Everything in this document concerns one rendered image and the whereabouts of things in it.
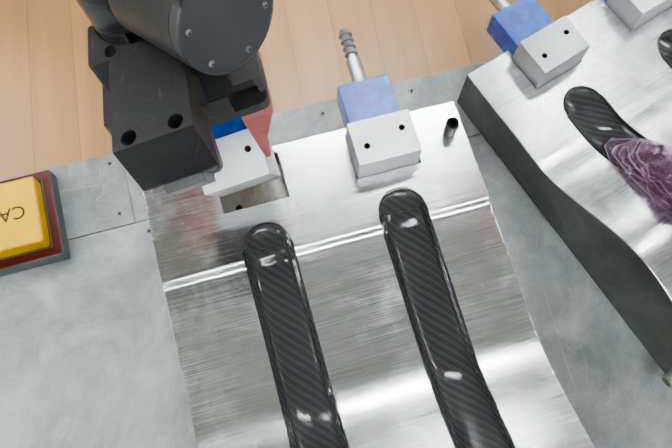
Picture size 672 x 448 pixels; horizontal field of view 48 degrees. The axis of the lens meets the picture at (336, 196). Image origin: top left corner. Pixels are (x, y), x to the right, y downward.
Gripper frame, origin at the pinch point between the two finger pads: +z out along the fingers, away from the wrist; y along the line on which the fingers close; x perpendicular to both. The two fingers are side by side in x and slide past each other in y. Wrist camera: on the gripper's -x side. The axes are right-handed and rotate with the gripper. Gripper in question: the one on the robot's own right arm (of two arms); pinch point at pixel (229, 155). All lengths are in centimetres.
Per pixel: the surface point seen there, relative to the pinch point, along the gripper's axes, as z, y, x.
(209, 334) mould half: 7.7, -5.8, -9.1
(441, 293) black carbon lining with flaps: 11.9, 11.3, -9.6
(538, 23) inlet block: 9.0, 27.2, 11.3
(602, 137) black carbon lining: 14.8, 28.9, 1.5
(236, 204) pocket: 7.2, -2.0, 1.3
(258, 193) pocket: 7.4, -0.1, 1.9
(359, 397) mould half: 12.0, 3.3, -15.5
